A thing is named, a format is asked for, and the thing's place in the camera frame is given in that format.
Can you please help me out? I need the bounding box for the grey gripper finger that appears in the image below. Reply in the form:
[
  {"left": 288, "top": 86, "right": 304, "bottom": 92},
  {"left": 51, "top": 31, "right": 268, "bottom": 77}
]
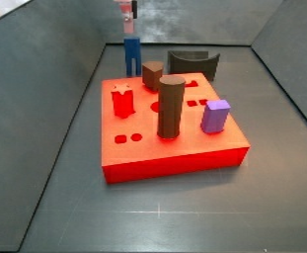
[
  {"left": 132, "top": 0, "right": 137, "bottom": 19},
  {"left": 113, "top": 0, "right": 134, "bottom": 34}
]

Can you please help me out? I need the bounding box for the blue square-circle peg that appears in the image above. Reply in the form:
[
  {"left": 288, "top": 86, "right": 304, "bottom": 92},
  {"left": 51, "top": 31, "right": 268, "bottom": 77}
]
[{"left": 124, "top": 37, "right": 141, "bottom": 77}]

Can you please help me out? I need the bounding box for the red peg board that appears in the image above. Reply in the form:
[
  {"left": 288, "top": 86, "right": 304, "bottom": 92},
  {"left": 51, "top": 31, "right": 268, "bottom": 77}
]
[{"left": 101, "top": 73, "right": 249, "bottom": 184}]

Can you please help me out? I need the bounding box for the short brown peg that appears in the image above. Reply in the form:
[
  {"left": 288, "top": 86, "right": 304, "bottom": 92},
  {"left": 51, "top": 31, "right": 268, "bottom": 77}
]
[{"left": 142, "top": 61, "right": 162, "bottom": 92}]

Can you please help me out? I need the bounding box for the black curved stand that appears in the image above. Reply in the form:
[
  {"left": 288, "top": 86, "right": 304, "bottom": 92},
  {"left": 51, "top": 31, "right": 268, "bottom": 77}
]
[{"left": 166, "top": 50, "right": 220, "bottom": 81}]

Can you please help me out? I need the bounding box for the tall brown cylinder peg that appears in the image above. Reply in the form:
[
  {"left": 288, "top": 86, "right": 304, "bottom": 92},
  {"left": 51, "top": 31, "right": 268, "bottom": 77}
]
[{"left": 156, "top": 75, "right": 185, "bottom": 138}]

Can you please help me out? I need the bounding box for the red star peg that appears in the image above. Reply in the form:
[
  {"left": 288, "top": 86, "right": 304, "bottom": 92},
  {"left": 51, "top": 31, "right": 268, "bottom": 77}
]
[{"left": 110, "top": 84, "right": 136, "bottom": 119}]

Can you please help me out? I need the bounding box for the purple hexagonal peg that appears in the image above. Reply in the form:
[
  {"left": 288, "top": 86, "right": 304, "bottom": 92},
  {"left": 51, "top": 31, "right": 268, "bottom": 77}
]
[{"left": 200, "top": 100, "right": 230, "bottom": 133}]

